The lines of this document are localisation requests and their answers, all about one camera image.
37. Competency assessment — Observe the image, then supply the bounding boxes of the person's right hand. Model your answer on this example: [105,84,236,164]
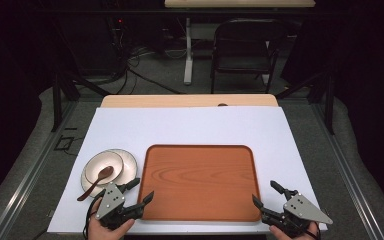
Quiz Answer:
[269,221,321,240]

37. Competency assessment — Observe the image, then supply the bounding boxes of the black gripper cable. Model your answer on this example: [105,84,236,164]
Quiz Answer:
[82,196,105,240]

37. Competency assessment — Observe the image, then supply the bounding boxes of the brown wooden tray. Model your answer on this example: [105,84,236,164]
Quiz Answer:
[137,144,262,223]

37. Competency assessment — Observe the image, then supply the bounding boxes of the black floor cables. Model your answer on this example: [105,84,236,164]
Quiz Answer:
[111,44,185,96]

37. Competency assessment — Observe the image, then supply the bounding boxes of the white plate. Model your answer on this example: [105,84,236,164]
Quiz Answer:
[80,148,139,198]

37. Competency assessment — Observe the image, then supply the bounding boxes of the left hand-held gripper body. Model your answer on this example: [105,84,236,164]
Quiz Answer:
[94,181,137,231]

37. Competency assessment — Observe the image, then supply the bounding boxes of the black metal stand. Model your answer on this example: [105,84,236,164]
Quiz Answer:
[274,71,335,135]
[51,71,111,133]

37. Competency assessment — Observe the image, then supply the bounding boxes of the white table mat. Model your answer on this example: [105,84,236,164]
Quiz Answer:
[47,106,328,234]

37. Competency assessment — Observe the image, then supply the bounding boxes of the black floor socket frame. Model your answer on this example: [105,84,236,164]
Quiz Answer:
[53,134,75,152]

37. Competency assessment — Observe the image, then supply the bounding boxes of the light wooden table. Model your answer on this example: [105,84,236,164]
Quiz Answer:
[99,93,279,108]

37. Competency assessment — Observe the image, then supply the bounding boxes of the white bowl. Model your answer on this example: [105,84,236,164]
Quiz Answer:
[84,150,125,186]

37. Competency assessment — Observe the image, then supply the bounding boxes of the black folding chair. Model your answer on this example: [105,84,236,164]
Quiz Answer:
[210,18,281,94]

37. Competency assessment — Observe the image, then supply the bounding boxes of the brown wooden spoon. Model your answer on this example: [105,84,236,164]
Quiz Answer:
[76,165,115,202]

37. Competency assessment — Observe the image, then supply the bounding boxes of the aluminium floor rail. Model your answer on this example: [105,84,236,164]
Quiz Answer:
[0,99,78,240]
[312,103,384,240]

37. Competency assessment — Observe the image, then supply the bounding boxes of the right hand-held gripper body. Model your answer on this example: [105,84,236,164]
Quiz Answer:
[269,192,334,239]

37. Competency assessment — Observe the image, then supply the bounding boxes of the white table leg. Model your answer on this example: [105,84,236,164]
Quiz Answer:
[183,17,194,86]

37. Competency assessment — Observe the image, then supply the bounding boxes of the person's left hand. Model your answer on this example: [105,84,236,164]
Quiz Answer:
[87,203,136,240]

